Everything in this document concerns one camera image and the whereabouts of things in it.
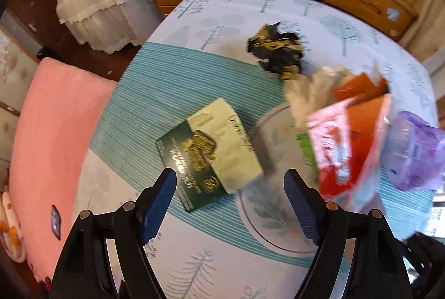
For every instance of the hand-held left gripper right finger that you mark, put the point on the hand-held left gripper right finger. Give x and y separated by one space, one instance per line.
304 212

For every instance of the green and white box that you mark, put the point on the green and white box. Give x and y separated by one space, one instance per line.
194 153

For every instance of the black smartphone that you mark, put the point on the black smartphone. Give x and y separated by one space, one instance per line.
56 222

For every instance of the beige curtain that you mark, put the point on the beige curtain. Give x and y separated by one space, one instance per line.
427 7

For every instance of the purple plastic packet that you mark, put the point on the purple plastic packet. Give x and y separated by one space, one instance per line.
413 149

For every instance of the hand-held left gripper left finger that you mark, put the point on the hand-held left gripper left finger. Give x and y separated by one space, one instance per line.
158 208

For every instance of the white orange printed cloth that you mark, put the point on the white orange printed cloth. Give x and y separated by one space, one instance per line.
12 226

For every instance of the blue sticker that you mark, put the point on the blue sticker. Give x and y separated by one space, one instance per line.
393 14

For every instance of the black and gold wrapper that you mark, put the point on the black and gold wrapper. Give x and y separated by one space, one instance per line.
274 48

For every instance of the white paper bag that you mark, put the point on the white paper bag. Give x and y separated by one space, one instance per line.
313 94

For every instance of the green leaf print bag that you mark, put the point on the green leaf print bag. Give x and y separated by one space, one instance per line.
306 149

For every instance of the orange snack bag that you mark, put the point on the orange snack bag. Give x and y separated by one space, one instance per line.
351 146

